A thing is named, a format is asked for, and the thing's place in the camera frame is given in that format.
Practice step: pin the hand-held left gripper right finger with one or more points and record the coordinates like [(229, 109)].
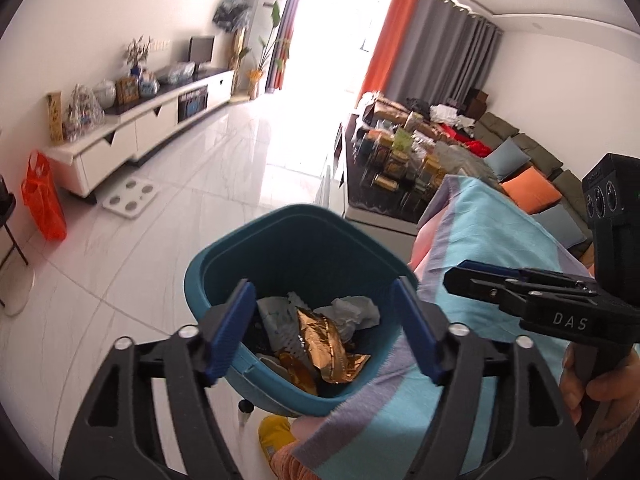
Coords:
[(417, 330)]

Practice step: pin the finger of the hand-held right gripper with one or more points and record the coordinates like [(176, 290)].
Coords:
[(550, 280), (475, 282)]

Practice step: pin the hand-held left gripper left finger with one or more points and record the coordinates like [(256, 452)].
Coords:
[(230, 330)]

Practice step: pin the white blue-print paper cup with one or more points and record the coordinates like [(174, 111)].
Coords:
[(277, 317)]

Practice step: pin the white tissue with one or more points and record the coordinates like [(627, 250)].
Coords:
[(355, 312)]

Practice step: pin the teal trash bin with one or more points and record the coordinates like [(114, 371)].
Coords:
[(300, 240)]

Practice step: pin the person's right hand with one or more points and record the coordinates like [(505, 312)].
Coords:
[(615, 385)]

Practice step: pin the teal printed blanket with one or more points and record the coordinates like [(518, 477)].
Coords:
[(475, 230)]

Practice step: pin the blue-grey cushion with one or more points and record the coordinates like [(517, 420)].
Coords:
[(560, 225), (507, 157)]

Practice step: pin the orange cushion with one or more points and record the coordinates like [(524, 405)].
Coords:
[(530, 191)]

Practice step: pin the yellow slipper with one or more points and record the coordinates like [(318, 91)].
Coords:
[(275, 435)]

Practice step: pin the red cloth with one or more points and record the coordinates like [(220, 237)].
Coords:
[(477, 149)]

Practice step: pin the group of food jars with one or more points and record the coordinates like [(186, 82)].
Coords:
[(395, 160)]

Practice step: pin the black coffee table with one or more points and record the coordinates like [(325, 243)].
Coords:
[(365, 185)]

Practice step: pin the green sofa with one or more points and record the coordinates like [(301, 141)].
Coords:
[(500, 125)]

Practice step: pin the white bathroom scale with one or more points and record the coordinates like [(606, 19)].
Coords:
[(130, 199)]

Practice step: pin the pile of white clothes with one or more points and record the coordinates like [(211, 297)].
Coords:
[(442, 112)]

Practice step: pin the brown cardboard boxes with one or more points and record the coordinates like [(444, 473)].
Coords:
[(477, 102)]

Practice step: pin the black bag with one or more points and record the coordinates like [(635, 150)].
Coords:
[(419, 105)]

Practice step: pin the white TV cabinet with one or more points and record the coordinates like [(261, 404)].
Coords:
[(150, 125)]

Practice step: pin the orange plastic bag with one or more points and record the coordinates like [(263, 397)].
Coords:
[(47, 205)]

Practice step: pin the orange and grey curtain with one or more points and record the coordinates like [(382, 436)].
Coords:
[(435, 50)]

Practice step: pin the tall plant in yellow pot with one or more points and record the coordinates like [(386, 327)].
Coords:
[(254, 80)]

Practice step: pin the black stool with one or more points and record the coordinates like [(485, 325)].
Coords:
[(6, 200)]

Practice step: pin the blue and white jar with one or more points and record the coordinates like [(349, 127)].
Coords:
[(148, 84)]

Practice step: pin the clear plastic bag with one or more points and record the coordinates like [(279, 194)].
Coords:
[(179, 72)]

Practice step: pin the wrapped ship model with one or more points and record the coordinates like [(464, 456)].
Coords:
[(82, 112)]

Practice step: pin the white ceramic jar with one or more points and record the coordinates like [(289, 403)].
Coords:
[(106, 94)]

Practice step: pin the yellow gift box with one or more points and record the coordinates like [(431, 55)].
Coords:
[(55, 117)]

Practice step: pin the blue vase with branches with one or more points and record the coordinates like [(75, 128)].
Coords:
[(135, 70)]

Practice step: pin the black monitor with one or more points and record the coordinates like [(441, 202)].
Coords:
[(201, 49)]

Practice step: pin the standing fan with cover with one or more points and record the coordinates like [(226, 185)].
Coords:
[(230, 12)]

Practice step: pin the grey and red curtain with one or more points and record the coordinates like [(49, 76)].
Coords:
[(289, 15)]

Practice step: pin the white standing air conditioner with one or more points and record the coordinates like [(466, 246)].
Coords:
[(262, 5)]

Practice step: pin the brown picture frame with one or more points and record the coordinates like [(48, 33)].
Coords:
[(127, 90)]

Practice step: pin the white wall sockets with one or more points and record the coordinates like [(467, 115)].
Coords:
[(160, 45)]

